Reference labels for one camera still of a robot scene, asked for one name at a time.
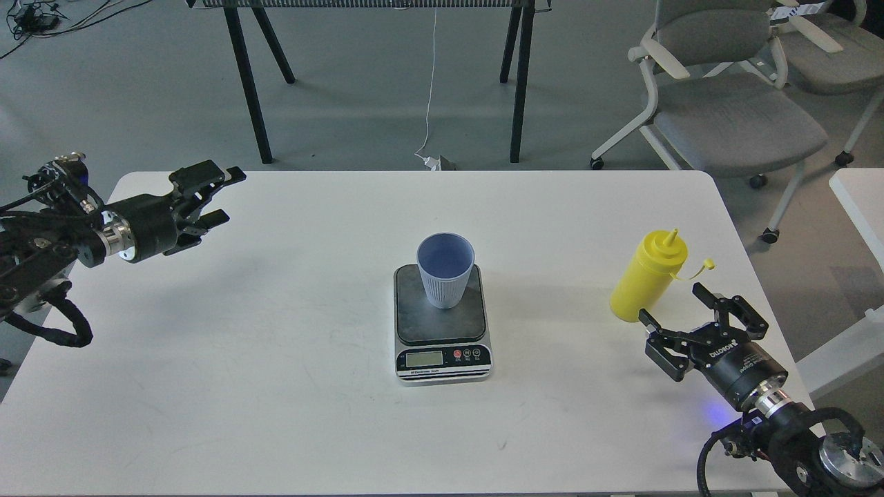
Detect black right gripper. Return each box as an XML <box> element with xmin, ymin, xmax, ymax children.
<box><xmin>638</xmin><ymin>282</ymin><xmax>787</xmax><ymax>412</ymax></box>

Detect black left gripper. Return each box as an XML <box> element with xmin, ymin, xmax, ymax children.
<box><xmin>104</xmin><ymin>160</ymin><xmax>247</xmax><ymax>264</ymax></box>

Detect yellow squeeze bottle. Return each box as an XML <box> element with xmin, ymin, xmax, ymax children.
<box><xmin>608</xmin><ymin>228</ymin><xmax>716</xmax><ymax>323</ymax></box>

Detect light blue ribbed cup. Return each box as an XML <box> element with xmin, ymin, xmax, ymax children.
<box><xmin>416</xmin><ymin>233</ymin><xmax>476</xmax><ymax>309</ymax></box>

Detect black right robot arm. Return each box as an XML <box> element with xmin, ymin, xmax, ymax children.
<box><xmin>638</xmin><ymin>283</ymin><xmax>882</xmax><ymax>496</ymax></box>

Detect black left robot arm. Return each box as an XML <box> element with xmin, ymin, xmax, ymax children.
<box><xmin>1</xmin><ymin>153</ymin><xmax>246</xmax><ymax>347</ymax></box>

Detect black digital kitchen scale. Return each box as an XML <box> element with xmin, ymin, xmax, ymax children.
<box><xmin>394</xmin><ymin>264</ymin><xmax>494</xmax><ymax>386</ymax></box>

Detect grey office chair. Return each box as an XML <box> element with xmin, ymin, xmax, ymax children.
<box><xmin>771</xmin><ymin>1</ymin><xmax>883</xmax><ymax>167</ymax></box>
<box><xmin>590</xmin><ymin>1</ymin><xmax>828</xmax><ymax>244</ymax></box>

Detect white power adapter on floor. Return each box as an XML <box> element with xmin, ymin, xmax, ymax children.
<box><xmin>423</xmin><ymin>155</ymin><xmax>457</xmax><ymax>172</ymax></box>

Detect black leg background table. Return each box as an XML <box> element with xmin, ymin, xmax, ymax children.
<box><xmin>201</xmin><ymin>1</ymin><xmax>552</xmax><ymax>164</ymax></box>

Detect white hanging cable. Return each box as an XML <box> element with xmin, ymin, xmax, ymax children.
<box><xmin>416</xmin><ymin>7</ymin><xmax>439</xmax><ymax>163</ymax></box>

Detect black cables on floor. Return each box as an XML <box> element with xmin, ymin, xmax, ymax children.
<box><xmin>7</xmin><ymin>0</ymin><xmax>156</xmax><ymax>42</ymax></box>

